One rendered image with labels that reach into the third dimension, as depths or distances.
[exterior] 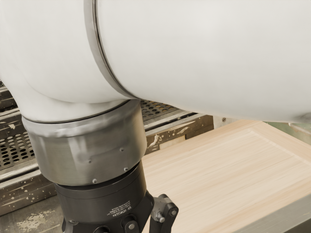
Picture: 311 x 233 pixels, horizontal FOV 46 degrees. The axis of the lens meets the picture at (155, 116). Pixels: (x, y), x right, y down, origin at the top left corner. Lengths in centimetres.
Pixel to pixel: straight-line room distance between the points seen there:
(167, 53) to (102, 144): 12
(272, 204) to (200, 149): 27
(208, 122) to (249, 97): 88
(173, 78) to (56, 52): 7
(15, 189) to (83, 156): 66
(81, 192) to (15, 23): 13
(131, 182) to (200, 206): 50
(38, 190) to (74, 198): 64
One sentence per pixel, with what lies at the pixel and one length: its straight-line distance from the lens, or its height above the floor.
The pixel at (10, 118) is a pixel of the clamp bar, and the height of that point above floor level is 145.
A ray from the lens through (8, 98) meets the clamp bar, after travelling 161.
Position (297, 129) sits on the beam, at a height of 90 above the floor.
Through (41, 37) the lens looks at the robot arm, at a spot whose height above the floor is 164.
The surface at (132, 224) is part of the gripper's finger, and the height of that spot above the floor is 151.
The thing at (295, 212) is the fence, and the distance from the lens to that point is 74.
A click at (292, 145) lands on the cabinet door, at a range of 97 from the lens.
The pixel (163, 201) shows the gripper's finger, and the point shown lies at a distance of 36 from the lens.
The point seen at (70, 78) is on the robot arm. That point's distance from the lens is 22.
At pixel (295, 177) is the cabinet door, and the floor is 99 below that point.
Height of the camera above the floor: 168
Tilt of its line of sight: 31 degrees down
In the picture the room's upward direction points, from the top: 75 degrees counter-clockwise
